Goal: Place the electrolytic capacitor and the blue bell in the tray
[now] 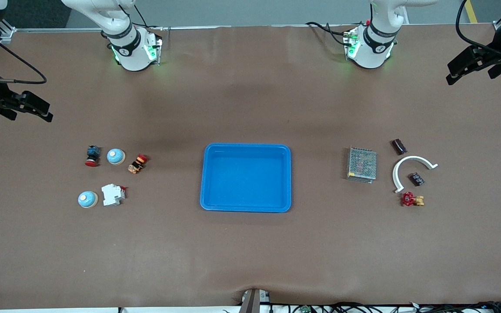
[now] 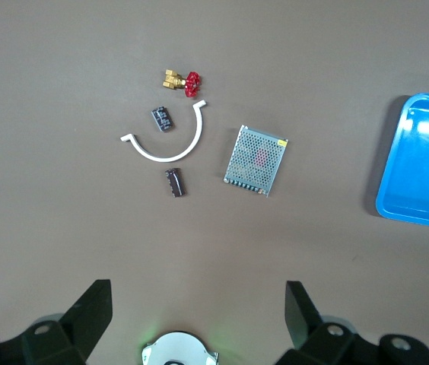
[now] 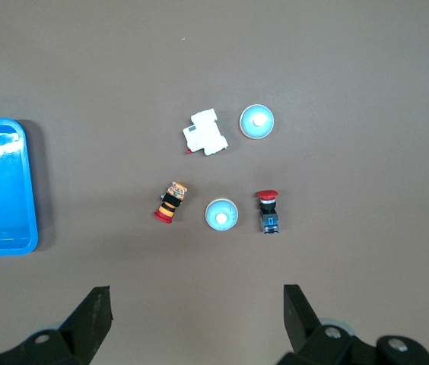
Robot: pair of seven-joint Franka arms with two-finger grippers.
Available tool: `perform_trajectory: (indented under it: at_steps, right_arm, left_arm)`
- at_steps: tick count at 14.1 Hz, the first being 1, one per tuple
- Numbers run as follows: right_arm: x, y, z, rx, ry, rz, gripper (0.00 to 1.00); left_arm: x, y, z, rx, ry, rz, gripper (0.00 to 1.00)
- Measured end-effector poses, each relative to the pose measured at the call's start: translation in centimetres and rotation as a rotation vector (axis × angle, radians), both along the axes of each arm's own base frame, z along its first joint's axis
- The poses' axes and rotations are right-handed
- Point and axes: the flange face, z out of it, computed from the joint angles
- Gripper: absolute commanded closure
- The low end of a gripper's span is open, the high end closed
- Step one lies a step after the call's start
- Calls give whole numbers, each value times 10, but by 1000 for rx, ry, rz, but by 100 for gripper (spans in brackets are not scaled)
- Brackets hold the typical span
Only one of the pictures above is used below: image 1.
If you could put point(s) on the dark red electrolytic capacitor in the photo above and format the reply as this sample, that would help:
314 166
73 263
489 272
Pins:
399 146

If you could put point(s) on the aluminium frame post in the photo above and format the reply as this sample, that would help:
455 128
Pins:
7 31

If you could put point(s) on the white curved pipe clamp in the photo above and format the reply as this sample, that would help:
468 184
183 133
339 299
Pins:
413 158

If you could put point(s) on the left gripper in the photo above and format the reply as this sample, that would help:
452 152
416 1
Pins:
497 53

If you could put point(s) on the white circuit breaker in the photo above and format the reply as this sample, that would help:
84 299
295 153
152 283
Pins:
112 194

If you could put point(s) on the red mushroom button blue body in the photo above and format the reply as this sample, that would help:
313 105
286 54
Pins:
92 153

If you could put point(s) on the blue plastic tray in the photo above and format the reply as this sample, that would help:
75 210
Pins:
246 182

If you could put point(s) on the metal mesh power supply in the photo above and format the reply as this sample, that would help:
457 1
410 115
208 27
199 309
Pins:
362 164

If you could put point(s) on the red yellow push button switch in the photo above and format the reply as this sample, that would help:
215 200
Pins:
137 164

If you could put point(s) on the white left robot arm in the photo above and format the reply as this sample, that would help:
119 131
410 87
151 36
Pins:
376 48

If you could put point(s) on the blue call bell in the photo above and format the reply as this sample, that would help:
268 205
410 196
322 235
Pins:
88 199
115 156

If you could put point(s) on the small black relay component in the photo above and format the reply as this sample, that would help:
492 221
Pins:
416 179

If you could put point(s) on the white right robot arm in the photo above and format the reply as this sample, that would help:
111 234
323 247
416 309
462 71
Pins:
131 48

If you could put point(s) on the grey metal bracket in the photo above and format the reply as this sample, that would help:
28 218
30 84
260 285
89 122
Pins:
254 302

